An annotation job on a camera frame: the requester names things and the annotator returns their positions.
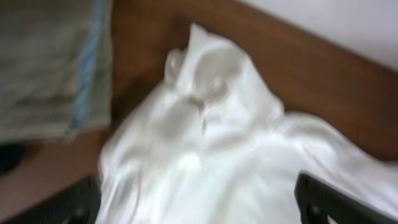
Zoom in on folded khaki trousers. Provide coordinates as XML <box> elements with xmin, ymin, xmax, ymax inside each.
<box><xmin>1</xmin><ymin>0</ymin><xmax>113</xmax><ymax>142</ymax></box>

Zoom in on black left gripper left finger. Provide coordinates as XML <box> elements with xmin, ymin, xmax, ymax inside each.
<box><xmin>2</xmin><ymin>175</ymin><xmax>101</xmax><ymax>224</ymax></box>

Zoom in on white printed t-shirt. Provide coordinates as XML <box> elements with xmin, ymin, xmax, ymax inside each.
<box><xmin>96</xmin><ymin>24</ymin><xmax>397</xmax><ymax>224</ymax></box>

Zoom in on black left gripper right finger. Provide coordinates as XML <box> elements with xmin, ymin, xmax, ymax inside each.
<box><xmin>295</xmin><ymin>172</ymin><xmax>397</xmax><ymax>224</ymax></box>

